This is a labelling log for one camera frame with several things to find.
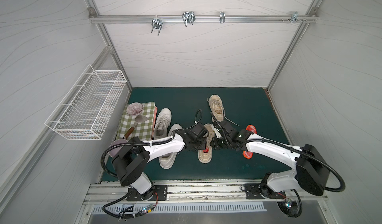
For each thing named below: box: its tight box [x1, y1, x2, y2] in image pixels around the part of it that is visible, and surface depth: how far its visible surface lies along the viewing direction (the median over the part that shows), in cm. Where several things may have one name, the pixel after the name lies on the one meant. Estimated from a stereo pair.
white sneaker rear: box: [153, 108, 172, 140], surface depth 92 cm
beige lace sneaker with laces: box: [208, 94, 224, 122], surface depth 106 cm
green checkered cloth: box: [115, 101, 156, 142], surface depth 100 cm
